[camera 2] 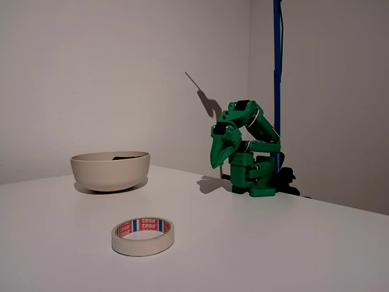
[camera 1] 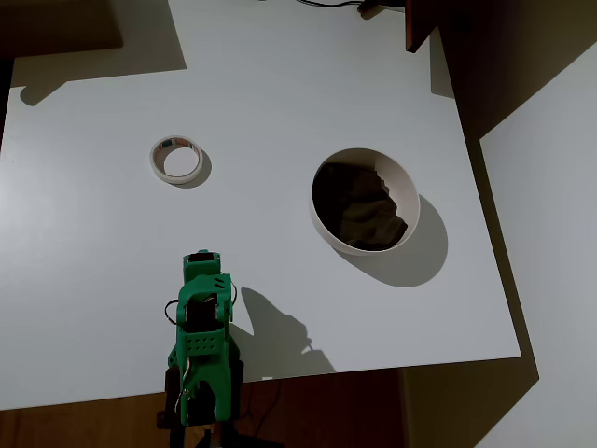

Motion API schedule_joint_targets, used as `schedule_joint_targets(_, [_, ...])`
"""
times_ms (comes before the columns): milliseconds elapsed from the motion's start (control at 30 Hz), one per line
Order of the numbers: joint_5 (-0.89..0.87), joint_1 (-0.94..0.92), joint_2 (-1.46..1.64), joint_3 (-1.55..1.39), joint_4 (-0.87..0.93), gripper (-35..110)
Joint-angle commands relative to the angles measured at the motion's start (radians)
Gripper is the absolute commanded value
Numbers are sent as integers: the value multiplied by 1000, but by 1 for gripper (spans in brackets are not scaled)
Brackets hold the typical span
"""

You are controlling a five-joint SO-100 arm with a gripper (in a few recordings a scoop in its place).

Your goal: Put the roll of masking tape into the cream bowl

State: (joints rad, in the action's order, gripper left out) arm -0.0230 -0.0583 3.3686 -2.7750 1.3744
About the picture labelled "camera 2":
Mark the black cloth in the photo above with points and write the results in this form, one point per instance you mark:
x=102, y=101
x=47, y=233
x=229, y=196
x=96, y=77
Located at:
x=121, y=158

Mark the blue camera pole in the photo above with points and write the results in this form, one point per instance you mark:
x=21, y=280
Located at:
x=276, y=61

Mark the beige round bowl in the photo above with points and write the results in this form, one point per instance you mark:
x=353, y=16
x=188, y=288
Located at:
x=109, y=176

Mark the small black clamp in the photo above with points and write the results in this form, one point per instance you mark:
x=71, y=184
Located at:
x=226, y=176

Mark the large black table clamp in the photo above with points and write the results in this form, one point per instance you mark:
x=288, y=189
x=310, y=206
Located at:
x=287, y=176

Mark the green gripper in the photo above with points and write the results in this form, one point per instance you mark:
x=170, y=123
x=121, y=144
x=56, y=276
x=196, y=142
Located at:
x=223, y=145

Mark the beige masking tape roll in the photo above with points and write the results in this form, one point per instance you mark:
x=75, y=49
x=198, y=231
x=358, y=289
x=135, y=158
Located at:
x=143, y=248

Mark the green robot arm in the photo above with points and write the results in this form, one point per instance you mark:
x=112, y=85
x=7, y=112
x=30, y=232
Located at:
x=261, y=124

